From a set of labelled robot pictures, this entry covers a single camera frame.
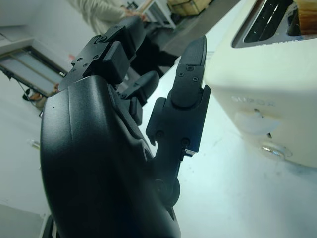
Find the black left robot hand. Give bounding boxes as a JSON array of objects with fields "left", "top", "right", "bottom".
[{"left": 39, "top": 16, "right": 213, "bottom": 238}]

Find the toast slice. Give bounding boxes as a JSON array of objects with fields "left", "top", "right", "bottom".
[{"left": 296, "top": 0, "right": 317, "bottom": 36}]

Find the person in beige jacket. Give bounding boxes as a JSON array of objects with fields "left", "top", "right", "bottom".
[{"left": 69, "top": 0, "right": 180, "bottom": 75}]

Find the white two-slot toaster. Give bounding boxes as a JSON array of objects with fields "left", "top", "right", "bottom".
[{"left": 204, "top": 0, "right": 317, "bottom": 172}]

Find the small clear yellowish object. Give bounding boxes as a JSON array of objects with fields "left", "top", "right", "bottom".
[{"left": 26, "top": 139, "right": 41, "bottom": 151}]

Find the orange floor equipment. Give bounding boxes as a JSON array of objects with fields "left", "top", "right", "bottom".
[{"left": 23, "top": 84, "right": 60, "bottom": 106}]

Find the glass framed door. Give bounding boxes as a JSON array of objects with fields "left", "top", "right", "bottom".
[{"left": 0, "top": 45, "right": 68, "bottom": 97}]

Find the white metal frame desk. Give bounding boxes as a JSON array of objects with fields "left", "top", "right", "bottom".
[{"left": 142, "top": 0, "right": 177, "bottom": 28}]

